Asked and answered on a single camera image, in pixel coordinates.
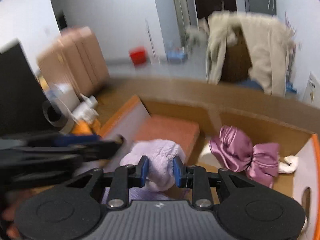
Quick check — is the orange pouch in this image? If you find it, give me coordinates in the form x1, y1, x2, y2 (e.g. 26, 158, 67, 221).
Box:
71, 119, 101, 135

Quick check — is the beige coat on chair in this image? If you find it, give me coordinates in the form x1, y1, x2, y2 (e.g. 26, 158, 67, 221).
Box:
206, 11, 295, 96

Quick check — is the person's left hand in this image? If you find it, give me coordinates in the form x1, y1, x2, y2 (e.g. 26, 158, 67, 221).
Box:
1, 189, 33, 239

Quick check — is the pink hard suitcase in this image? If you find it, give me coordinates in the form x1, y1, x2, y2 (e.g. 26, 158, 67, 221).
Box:
37, 27, 109, 97

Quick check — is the red cardboard fruit box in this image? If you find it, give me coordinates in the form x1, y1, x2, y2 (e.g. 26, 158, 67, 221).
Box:
99, 95, 319, 239

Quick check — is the white dog figure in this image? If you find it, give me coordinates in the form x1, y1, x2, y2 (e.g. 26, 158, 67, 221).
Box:
185, 18, 209, 47

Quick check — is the lavender fluffy towel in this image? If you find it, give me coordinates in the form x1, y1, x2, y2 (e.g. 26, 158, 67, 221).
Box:
119, 139, 185, 201

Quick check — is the wooden chair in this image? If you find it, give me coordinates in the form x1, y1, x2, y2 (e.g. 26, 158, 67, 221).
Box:
220, 27, 252, 83

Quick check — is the pink satin bow cloth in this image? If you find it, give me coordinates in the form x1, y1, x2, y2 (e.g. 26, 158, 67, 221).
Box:
209, 126, 280, 188

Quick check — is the red brown layered sponge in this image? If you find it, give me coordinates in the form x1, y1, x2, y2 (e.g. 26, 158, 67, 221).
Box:
134, 115, 200, 163

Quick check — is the white board against wall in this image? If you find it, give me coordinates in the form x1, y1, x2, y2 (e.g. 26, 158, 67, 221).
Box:
302, 72, 320, 108

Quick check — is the red bucket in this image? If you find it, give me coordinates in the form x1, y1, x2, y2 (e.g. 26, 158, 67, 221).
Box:
129, 47, 147, 66

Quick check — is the white soft scrunchie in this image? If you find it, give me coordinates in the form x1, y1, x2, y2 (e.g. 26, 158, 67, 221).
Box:
278, 155, 299, 174

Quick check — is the white charger with cable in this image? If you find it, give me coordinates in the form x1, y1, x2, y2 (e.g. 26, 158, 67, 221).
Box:
42, 83, 82, 134

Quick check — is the black paper shopping bag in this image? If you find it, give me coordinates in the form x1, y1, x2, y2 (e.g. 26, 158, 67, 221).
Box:
0, 42, 54, 136

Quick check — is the white small bottle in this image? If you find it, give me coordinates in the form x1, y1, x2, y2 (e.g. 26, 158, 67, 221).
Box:
72, 96, 98, 124

